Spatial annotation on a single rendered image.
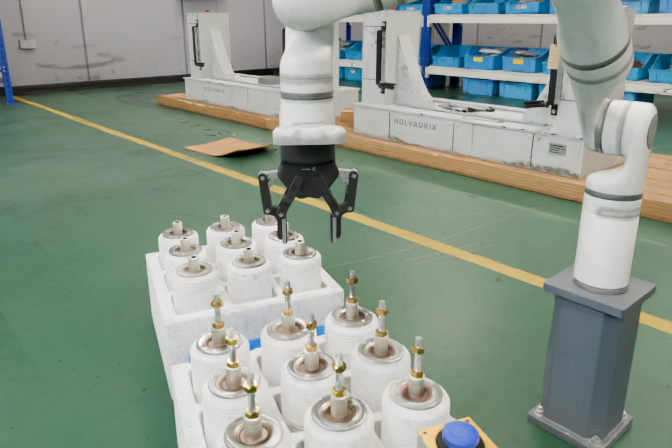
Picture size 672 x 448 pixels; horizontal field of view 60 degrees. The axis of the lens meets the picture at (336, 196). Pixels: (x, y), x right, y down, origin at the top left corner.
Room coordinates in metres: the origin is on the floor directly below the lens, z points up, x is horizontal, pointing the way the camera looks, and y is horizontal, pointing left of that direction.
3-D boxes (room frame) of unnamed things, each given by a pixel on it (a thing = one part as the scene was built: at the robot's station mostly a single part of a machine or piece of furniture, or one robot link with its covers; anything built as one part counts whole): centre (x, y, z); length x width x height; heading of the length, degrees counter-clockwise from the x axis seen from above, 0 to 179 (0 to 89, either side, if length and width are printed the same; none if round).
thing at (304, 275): (1.22, 0.08, 0.16); 0.10 x 0.10 x 0.18
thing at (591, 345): (0.96, -0.48, 0.15); 0.15 x 0.15 x 0.30; 42
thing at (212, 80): (4.69, 0.58, 0.45); 1.61 x 0.57 x 0.74; 42
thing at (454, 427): (0.53, -0.14, 0.32); 0.04 x 0.04 x 0.02
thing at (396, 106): (3.18, -0.79, 0.45); 1.45 x 0.57 x 0.74; 42
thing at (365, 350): (0.81, -0.07, 0.25); 0.08 x 0.08 x 0.01
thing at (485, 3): (6.16, -1.62, 0.89); 0.50 x 0.38 x 0.21; 133
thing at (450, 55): (6.50, -1.34, 0.36); 0.50 x 0.38 x 0.21; 133
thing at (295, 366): (0.77, 0.04, 0.25); 0.08 x 0.08 x 0.01
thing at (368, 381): (0.81, -0.07, 0.16); 0.10 x 0.10 x 0.18
